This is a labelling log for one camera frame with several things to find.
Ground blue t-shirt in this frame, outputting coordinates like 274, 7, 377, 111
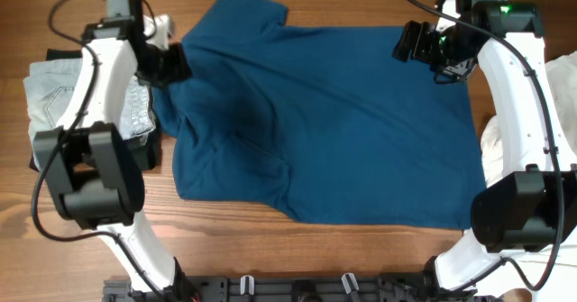
153, 0, 485, 229

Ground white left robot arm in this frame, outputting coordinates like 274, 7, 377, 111
32, 14, 198, 301

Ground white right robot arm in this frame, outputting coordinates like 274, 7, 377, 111
393, 0, 576, 299

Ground black folded garment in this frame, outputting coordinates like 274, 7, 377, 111
29, 48, 163, 173

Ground light blue folded jeans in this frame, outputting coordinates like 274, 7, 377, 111
23, 57, 157, 168

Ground white crumpled garment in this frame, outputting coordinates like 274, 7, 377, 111
475, 51, 577, 302

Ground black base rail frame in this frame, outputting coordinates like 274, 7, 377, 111
102, 272, 506, 302

